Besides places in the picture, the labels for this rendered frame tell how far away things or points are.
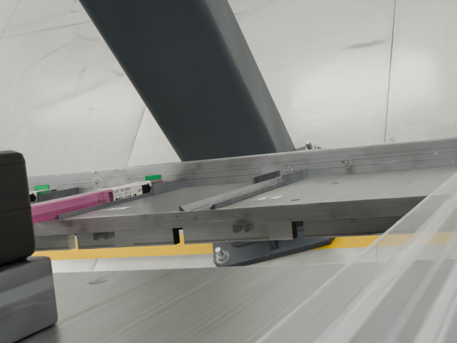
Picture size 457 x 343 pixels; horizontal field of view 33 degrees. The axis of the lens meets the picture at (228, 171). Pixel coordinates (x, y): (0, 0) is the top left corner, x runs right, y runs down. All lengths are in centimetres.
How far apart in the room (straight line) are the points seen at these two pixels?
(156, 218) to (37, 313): 28
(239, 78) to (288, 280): 99
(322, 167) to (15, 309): 46
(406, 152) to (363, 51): 119
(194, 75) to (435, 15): 79
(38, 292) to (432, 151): 45
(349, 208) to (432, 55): 133
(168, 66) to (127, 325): 100
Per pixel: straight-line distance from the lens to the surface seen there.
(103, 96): 203
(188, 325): 19
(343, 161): 63
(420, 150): 61
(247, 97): 124
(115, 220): 49
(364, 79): 174
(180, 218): 47
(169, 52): 116
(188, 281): 24
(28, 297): 20
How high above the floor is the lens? 120
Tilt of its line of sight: 46 degrees down
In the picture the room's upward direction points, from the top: 30 degrees counter-clockwise
